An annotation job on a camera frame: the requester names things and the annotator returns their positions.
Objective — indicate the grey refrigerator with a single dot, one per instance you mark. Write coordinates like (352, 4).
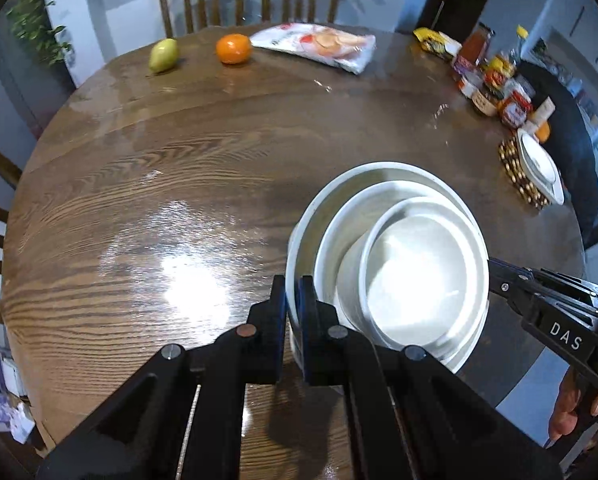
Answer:
(19, 95)

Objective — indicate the cream carton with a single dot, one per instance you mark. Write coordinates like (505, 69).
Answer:
(541, 112)

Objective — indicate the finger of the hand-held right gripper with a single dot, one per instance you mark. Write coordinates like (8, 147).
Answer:
(569, 290)
(509, 282)

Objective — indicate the person's right hand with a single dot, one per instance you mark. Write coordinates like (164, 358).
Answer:
(564, 410)

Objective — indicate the yellow-capped oil bottle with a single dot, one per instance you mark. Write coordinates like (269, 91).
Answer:
(499, 72)

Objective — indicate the green pear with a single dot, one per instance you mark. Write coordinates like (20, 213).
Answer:
(163, 56)

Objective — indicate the brown sauce jar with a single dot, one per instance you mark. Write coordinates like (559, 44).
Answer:
(486, 102)

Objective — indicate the white straight-sided bowl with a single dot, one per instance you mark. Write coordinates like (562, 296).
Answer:
(419, 270)

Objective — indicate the large orange fruit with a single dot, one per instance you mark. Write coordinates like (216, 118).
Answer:
(234, 49)

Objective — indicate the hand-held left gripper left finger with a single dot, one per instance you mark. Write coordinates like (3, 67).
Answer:
(281, 345)

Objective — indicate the white snack bag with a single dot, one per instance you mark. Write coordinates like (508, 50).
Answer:
(319, 45)

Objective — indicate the small orange fruit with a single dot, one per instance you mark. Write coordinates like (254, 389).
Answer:
(543, 132)

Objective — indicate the wooden beaded trivet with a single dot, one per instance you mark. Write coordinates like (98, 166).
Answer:
(516, 175)

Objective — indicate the small white-lidded jar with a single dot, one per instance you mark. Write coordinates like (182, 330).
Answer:
(471, 85)

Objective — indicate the yellow snack packet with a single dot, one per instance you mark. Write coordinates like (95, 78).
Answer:
(436, 42)

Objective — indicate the white round bowl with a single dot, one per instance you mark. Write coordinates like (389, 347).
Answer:
(351, 225)

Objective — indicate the trailing green plant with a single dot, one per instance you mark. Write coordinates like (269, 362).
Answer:
(39, 25)

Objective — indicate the red chili sauce jar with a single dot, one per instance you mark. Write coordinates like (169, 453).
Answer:
(516, 110)

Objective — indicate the white square plate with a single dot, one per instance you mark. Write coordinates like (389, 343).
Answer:
(541, 165)

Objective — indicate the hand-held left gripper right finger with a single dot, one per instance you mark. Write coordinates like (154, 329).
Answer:
(305, 340)

